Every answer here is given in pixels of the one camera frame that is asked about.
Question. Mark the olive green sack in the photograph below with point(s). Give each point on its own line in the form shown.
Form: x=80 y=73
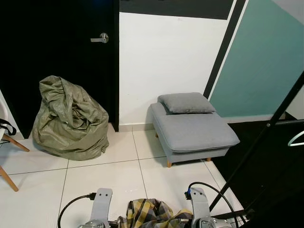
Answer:
x=71 y=123

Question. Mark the black floor rug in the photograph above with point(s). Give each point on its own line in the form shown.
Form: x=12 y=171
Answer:
x=280 y=190

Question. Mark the black door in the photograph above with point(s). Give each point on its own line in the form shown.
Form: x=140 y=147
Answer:
x=47 y=47

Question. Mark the grey upholstered footstool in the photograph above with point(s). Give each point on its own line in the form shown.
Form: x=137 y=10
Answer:
x=194 y=133

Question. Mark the grey cushion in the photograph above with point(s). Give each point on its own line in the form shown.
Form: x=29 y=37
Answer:
x=186 y=102

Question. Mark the yellow grey plaid shirt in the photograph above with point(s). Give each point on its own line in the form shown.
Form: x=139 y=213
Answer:
x=147 y=213

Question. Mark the black clothes rack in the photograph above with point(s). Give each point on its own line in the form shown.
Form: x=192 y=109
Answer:
x=266 y=128

